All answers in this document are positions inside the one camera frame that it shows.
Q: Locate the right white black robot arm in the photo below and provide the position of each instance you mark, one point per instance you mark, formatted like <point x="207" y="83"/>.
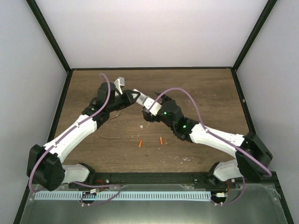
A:
<point x="251" y="157"/>

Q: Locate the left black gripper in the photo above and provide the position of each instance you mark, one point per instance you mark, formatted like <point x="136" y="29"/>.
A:
<point x="129" y="100"/>

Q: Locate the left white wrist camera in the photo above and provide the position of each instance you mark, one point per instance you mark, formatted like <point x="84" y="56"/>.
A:
<point x="119" y="84"/>

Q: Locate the light blue slotted cable duct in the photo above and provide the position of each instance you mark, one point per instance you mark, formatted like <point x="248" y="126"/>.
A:
<point x="127" y="195"/>

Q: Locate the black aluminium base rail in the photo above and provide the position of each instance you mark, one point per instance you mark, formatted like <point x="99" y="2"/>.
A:
<point x="200" y="180"/>

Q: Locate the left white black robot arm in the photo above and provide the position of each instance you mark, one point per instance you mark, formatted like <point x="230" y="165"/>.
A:
<point x="46" y="163"/>

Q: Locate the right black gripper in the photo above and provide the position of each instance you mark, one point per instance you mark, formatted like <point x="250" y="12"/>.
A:
<point x="148" y="117"/>

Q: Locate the metal front plate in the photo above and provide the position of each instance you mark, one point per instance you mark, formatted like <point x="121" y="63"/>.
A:
<point x="251" y="204"/>

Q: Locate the white remote control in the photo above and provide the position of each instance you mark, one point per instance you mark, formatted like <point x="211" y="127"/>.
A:
<point x="142" y="97"/>

